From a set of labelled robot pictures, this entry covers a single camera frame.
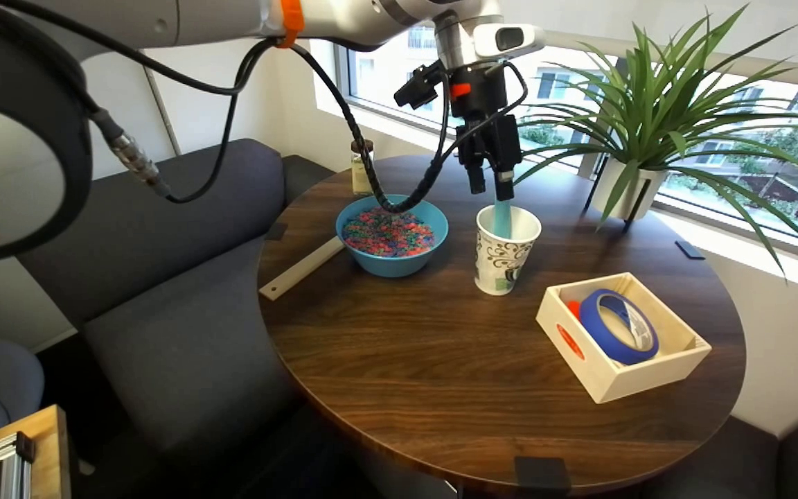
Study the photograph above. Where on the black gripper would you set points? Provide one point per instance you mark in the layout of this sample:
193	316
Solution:
486	131

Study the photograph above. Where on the blue measuring spoon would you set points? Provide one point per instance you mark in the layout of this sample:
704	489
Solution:
503	219

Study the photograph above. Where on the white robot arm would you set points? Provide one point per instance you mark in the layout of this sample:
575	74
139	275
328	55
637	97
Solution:
47	116

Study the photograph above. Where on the blue bowl with cereal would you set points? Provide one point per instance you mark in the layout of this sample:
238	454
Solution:
391	245

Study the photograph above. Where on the white wooden box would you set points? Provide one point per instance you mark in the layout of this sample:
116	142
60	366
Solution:
599	375

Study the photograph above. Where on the patterned paper cup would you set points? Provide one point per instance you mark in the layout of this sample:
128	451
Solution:
500	262

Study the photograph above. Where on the spice jar brown lid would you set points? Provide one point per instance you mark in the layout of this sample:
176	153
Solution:
359	176

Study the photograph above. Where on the round wooden table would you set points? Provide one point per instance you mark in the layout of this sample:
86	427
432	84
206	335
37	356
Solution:
432	372

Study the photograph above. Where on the black table clip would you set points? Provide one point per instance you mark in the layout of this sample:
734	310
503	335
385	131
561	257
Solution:
689	249
542	474

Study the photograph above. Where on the blue tape roll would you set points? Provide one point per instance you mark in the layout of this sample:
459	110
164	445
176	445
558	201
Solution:
619	327

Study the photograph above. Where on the green potted plant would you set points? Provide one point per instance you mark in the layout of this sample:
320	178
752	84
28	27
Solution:
657	106

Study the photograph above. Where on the black table clip front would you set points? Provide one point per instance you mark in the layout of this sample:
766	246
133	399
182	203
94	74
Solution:
542	474

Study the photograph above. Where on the dark grey sofa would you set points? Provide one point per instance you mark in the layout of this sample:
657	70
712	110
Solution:
168	302

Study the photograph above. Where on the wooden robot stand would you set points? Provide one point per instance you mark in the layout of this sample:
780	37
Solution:
50	474

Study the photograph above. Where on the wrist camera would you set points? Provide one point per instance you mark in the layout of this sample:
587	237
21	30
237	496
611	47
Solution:
500	40

